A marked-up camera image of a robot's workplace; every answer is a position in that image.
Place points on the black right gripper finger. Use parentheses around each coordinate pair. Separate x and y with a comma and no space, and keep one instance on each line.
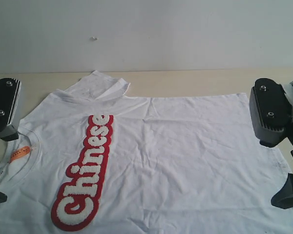
(284,198)

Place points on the white t-shirt red lettering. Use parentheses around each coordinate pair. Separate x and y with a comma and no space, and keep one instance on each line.
(91,160)

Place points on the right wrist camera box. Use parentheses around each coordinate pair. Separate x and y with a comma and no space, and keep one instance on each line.
(271,109)

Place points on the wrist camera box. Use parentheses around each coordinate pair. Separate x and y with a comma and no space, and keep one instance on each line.
(271,109)
(10,108)

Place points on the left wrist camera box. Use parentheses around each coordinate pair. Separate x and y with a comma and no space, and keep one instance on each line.
(10,108)

